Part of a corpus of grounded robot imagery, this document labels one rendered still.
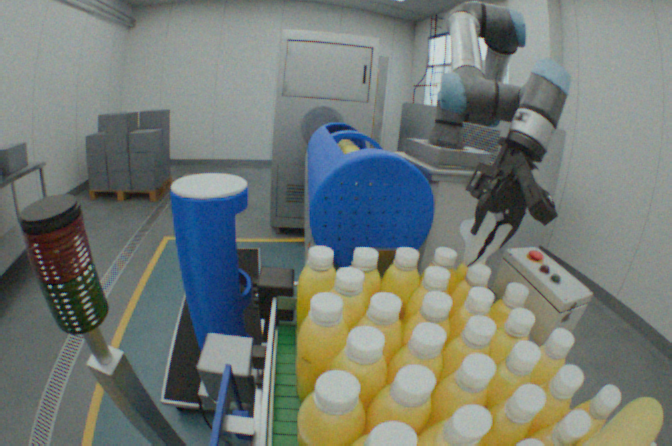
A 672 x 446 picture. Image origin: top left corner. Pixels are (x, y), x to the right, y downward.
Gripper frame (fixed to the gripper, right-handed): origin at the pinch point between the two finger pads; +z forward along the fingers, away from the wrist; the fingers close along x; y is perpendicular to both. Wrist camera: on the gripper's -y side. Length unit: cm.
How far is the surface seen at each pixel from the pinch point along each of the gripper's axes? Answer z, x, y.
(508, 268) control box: -0.4, -15.5, 6.3
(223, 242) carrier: 41, 38, 52
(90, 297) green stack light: 11.2, 41.0, -19.8
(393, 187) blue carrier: -1.7, 8.0, 24.8
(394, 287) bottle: 10.7, 6.5, 5.3
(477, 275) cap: 1.8, -2.6, 0.0
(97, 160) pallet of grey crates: 162, 279, 296
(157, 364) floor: 142, 54, 62
